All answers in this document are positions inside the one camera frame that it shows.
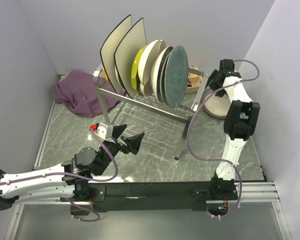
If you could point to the cream round bowl plate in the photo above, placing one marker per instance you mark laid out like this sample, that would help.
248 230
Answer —
145 65

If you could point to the square cream plate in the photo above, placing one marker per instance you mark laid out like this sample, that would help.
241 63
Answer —
125 53
108 48

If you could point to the purple cloth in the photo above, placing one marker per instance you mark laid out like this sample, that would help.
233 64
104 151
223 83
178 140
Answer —
78 93

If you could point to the white ribbed plate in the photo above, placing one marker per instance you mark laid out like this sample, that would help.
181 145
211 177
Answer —
156 70

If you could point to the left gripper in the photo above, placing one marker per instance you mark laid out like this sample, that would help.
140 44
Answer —
133 143

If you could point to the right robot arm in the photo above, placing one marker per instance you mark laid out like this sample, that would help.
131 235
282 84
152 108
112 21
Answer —
239 124

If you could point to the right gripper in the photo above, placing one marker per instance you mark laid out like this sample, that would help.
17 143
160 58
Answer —
213 77

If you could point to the front square cream plate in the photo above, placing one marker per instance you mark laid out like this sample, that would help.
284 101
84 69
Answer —
125 53

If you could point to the floral patterned plate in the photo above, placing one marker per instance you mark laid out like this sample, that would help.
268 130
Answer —
161 70

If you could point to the green polka dot plate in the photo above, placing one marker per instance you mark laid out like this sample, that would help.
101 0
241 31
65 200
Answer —
135 80

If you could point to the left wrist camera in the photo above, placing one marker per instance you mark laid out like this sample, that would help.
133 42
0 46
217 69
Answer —
102 130

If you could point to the rear square cream plate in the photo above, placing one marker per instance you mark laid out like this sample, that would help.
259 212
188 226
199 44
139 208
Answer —
108 48

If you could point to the teal round plate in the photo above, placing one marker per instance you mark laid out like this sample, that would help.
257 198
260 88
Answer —
176 76

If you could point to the orange plate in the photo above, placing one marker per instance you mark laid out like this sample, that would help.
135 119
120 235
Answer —
105 74

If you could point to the metal dish rack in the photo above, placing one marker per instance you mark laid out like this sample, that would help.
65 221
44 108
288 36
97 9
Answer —
153 108

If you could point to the brown rimmed cream plate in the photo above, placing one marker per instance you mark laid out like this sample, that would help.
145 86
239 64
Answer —
215 106

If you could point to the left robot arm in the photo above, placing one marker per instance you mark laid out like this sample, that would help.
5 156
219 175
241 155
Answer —
70 179

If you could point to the wooden compartment tray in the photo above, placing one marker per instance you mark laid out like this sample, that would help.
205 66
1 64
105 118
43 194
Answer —
195 76

